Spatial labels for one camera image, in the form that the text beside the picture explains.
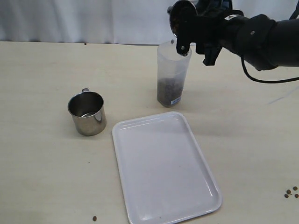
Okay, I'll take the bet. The white plastic tray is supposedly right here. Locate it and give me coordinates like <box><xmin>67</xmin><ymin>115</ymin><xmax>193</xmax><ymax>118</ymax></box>
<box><xmin>112</xmin><ymin>111</ymin><xmax>223</xmax><ymax>224</ymax></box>

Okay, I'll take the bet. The white right zip tie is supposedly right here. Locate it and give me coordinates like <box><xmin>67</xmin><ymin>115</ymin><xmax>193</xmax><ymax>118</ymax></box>
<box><xmin>268</xmin><ymin>86</ymin><xmax>299</xmax><ymax>105</ymax></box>

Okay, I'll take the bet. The tall translucent plastic container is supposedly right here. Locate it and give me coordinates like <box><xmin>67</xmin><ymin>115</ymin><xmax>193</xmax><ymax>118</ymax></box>
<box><xmin>157</xmin><ymin>39</ymin><xmax>192</xmax><ymax>107</ymax></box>

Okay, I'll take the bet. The white curtain backdrop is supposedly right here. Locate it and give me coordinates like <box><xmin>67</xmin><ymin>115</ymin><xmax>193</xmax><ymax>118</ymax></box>
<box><xmin>0</xmin><ymin>0</ymin><xmax>299</xmax><ymax>47</ymax></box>

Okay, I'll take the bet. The steel mug with kibble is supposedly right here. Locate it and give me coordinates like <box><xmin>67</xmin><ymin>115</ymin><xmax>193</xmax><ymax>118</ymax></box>
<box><xmin>167</xmin><ymin>0</ymin><xmax>197</xmax><ymax>37</ymax></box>

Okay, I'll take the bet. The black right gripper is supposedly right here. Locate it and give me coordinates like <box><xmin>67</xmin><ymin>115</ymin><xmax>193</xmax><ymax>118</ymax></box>
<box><xmin>176</xmin><ymin>0</ymin><xmax>243</xmax><ymax>66</ymax></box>

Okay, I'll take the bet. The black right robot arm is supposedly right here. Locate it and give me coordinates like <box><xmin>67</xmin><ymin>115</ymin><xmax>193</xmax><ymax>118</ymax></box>
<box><xmin>168</xmin><ymin>0</ymin><xmax>299</xmax><ymax>71</ymax></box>

